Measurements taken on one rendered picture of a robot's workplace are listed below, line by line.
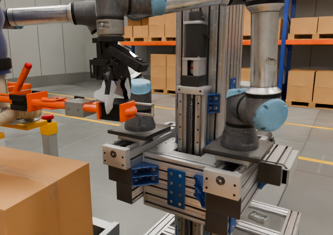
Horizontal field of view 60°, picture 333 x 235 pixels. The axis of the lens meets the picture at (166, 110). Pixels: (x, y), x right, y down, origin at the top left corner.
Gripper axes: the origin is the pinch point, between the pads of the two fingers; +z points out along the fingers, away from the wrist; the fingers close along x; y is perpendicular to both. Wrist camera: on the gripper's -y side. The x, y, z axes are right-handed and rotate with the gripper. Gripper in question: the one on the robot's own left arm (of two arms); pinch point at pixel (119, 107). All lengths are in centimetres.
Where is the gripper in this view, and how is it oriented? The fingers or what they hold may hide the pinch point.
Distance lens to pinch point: 84.5
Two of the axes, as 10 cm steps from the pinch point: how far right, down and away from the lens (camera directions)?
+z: 0.0, 9.8, 2.1
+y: -9.1, -0.8, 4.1
